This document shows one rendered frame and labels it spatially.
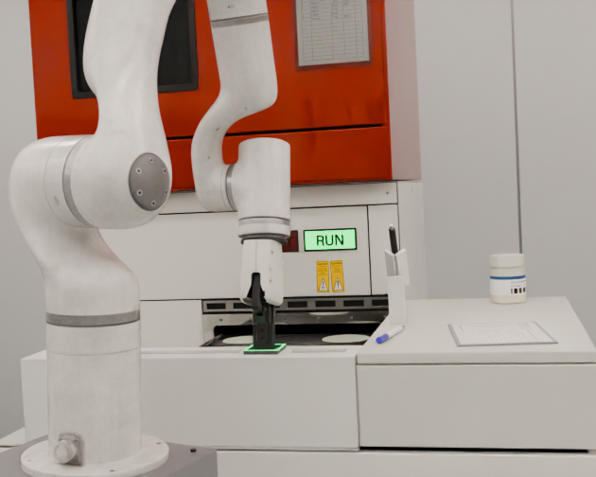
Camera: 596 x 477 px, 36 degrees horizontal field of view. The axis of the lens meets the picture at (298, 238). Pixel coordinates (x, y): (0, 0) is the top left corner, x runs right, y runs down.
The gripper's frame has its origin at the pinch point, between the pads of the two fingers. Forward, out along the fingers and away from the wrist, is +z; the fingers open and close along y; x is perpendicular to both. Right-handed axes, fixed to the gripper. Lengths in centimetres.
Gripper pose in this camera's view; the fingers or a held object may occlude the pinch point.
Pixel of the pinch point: (264, 337)
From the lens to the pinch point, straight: 144.3
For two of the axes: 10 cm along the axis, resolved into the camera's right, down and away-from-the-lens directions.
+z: 0.0, 9.9, -1.5
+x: 9.8, -0.4, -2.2
